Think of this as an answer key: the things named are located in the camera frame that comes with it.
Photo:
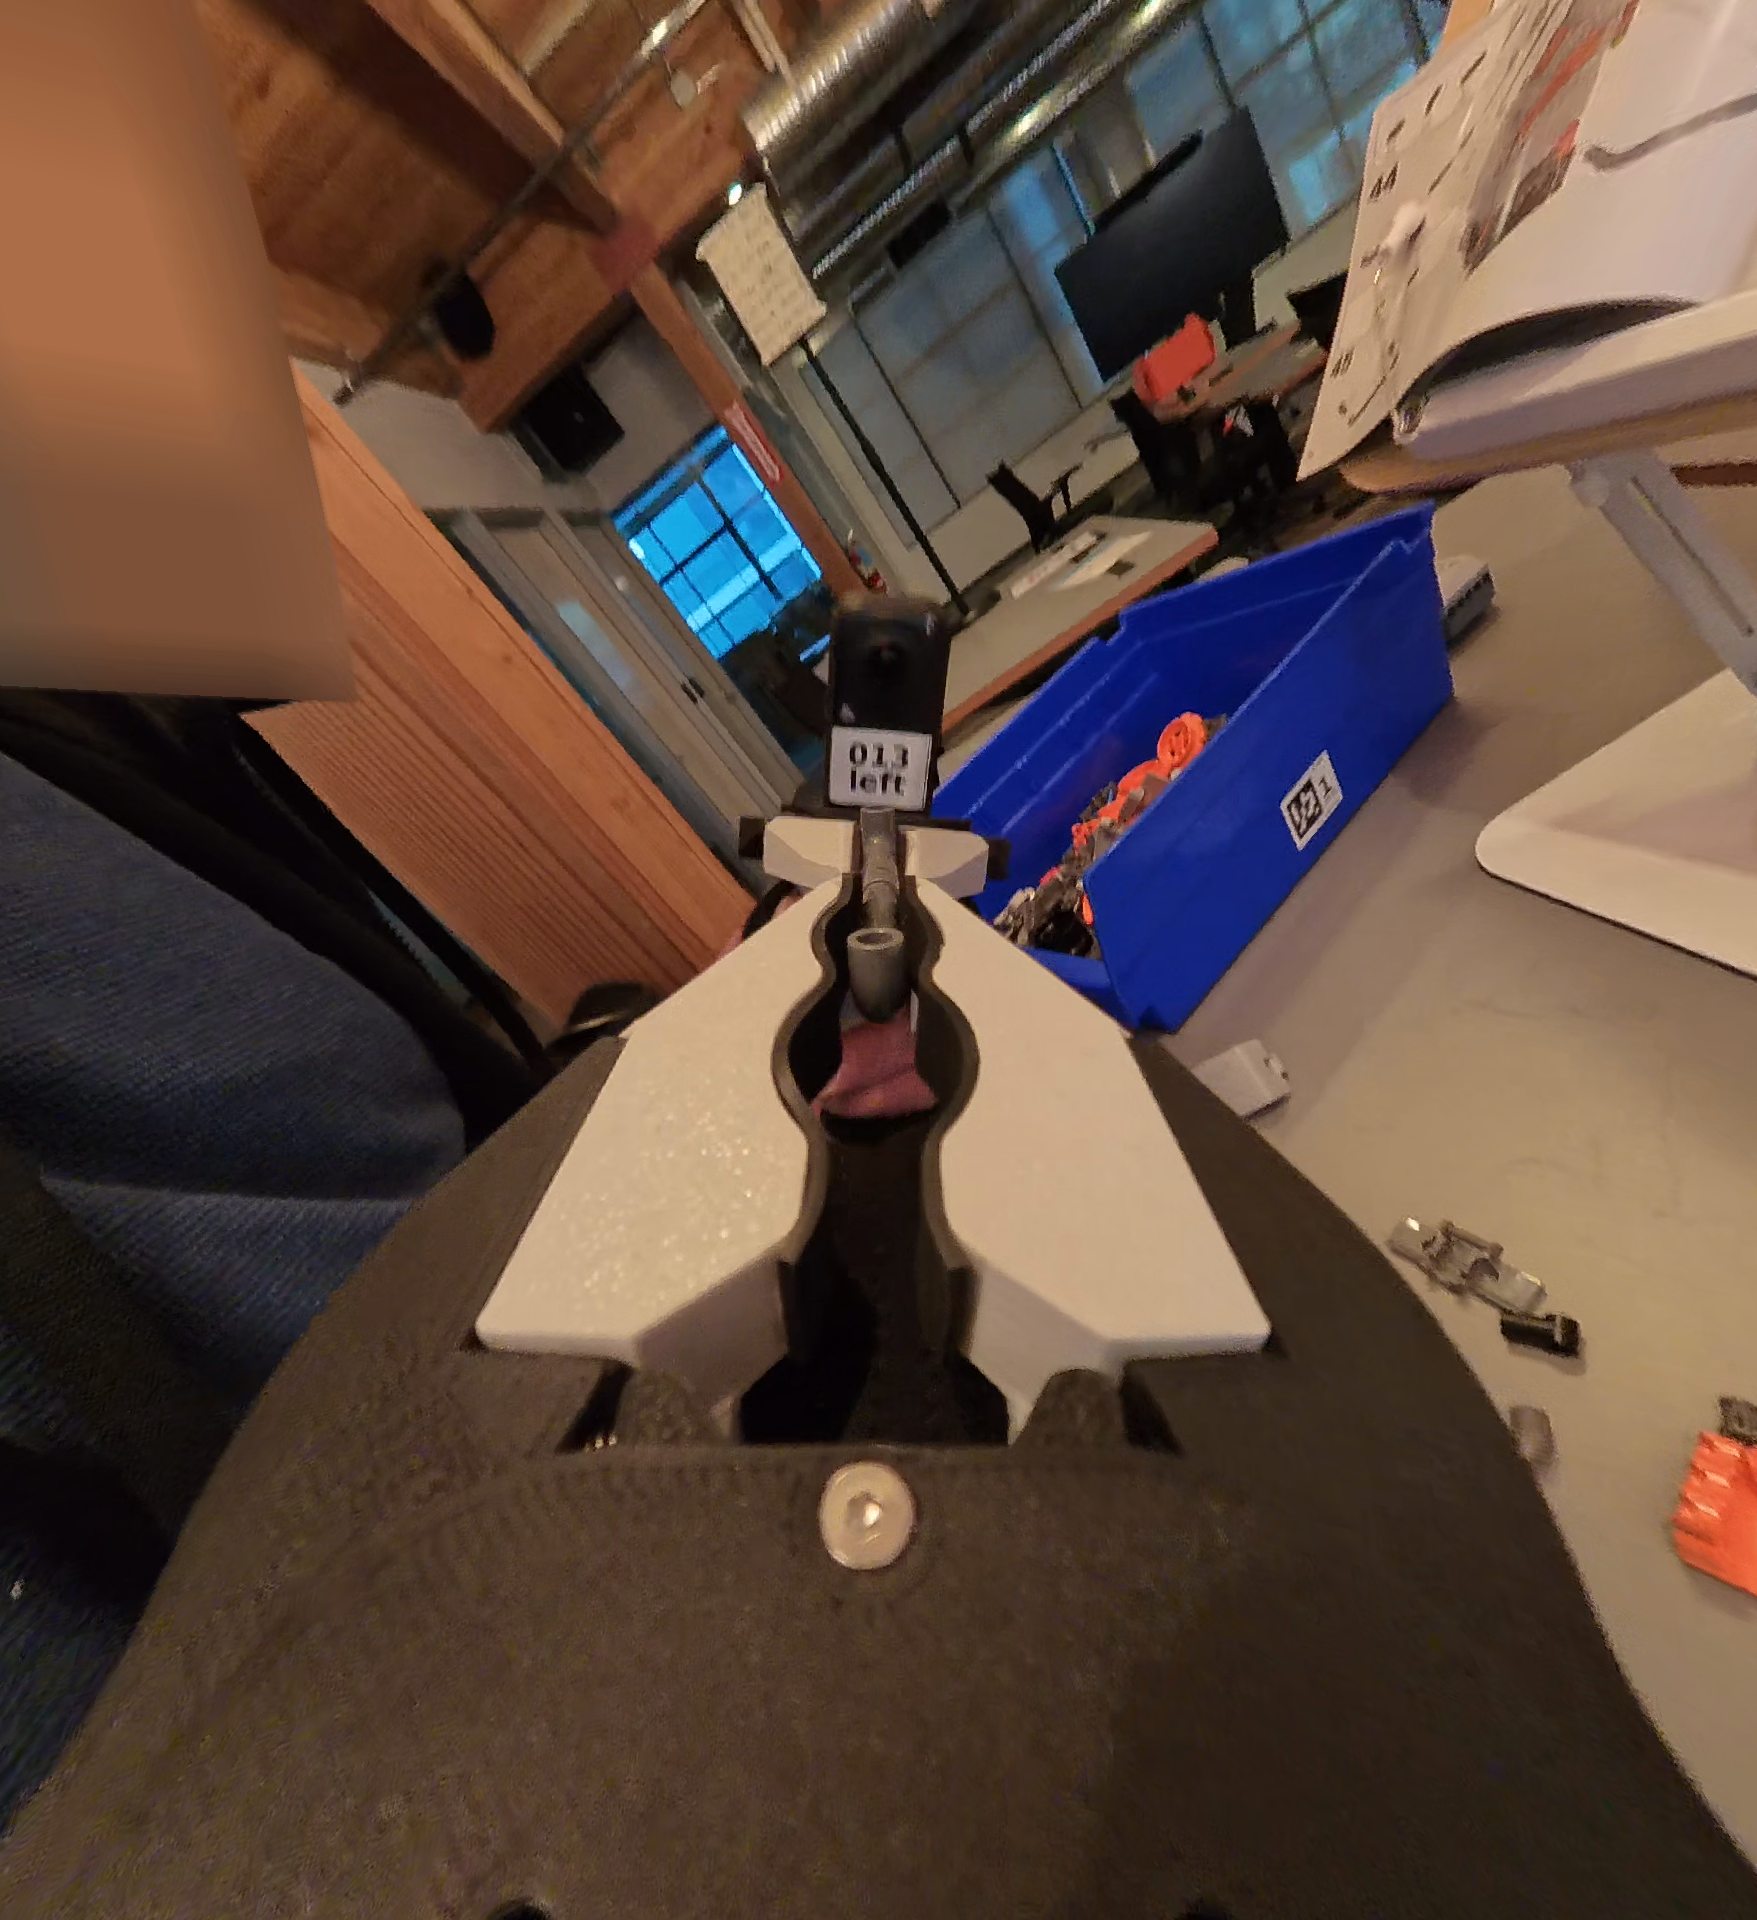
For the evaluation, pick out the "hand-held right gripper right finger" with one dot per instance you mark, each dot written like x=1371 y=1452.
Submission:
x=1095 y=1201

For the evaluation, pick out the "dark grey connector plate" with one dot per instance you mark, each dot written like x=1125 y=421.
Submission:
x=1479 y=1275

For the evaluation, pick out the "pile of toy building pieces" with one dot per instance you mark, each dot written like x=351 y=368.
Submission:
x=1119 y=826

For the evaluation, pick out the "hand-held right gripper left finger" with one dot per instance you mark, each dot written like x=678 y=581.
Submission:
x=653 y=1201

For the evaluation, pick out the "dark grey elbow connector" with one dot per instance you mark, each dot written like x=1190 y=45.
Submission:
x=879 y=961

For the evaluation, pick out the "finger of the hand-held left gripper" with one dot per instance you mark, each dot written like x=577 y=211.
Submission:
x=813 y=850
x=944 y=850

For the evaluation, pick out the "wooden shelf unit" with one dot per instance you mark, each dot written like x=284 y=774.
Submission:
x=486 y=781

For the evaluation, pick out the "person's left hand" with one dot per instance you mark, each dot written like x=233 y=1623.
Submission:
x=879 y=1075

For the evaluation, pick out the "light grey ribbed panel piece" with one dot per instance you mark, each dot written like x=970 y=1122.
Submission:
x=1240 y=1079

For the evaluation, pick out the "white stand base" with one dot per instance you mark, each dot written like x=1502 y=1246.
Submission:
x=1686 y=839

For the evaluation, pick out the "window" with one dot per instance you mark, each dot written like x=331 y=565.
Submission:
x=713 y=540

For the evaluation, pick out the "open instruction booklet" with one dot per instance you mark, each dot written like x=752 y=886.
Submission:
x=1599 y=211

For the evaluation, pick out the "black monitor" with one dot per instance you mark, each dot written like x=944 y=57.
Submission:
x=1173 y=241

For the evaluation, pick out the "blue plastic bin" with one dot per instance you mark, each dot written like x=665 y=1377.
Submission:
x=1268 y=691

